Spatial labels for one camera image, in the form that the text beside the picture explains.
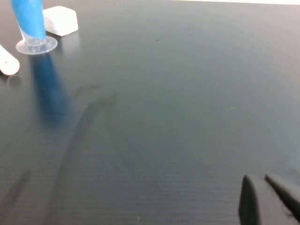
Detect clear cone glass blue paper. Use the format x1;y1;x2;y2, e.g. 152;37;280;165
9;0;58;55

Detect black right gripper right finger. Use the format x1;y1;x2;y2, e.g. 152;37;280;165
264;173;300;218

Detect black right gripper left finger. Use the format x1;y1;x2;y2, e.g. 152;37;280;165
238;174;300;225

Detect white green glue stick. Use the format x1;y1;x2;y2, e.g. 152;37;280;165
0;44;21;76

